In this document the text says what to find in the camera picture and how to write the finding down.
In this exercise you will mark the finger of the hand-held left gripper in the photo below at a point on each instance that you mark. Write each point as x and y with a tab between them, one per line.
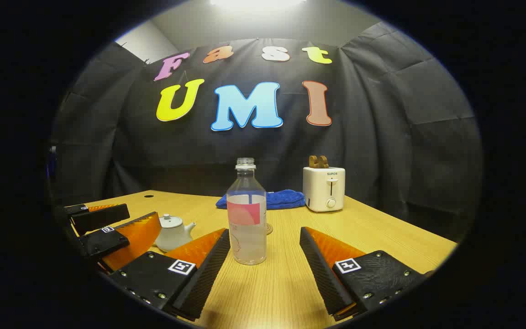
103	242
101	219

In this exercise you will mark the white toaster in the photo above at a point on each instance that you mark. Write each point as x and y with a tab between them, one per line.
320	192

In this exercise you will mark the black backdrop cloth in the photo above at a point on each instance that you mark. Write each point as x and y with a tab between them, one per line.
381	137

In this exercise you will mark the brown toast slice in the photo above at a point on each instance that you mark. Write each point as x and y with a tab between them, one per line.
323	161
312	161

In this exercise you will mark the blue towel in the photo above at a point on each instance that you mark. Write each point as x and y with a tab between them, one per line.
286	199

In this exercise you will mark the ceiling light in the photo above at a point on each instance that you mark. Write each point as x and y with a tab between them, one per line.
258	2

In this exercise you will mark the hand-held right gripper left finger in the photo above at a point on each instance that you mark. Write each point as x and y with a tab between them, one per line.
208	278

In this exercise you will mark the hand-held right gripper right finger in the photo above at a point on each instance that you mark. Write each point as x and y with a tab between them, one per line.
320	274

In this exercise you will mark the round brown coaster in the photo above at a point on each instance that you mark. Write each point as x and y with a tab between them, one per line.
269	228

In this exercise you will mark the clear plastic water bottle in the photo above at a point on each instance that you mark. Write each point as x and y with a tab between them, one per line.
247	237

